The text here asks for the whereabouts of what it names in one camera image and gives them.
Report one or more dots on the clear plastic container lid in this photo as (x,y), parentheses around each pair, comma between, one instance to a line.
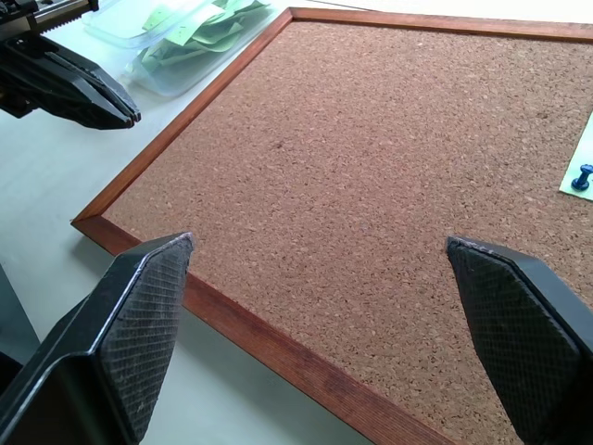
(116,23)

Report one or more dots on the blue push pin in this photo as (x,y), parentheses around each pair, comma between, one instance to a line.
(582,178)

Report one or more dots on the cork board with wooden frame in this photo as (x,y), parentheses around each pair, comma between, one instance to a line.
(352,185)

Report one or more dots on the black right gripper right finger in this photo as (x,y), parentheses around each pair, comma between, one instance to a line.
(523,334)

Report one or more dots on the light green paper note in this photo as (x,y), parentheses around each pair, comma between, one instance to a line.
(579,153)

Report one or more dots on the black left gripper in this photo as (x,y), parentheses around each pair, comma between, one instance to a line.
(41,14)

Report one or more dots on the clear plastic container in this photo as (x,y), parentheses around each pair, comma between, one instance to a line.
(194,69)

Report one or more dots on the pile of green paper notes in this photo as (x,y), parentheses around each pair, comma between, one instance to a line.
(199,34)

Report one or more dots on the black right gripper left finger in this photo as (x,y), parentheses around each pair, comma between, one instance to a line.
(116,343)

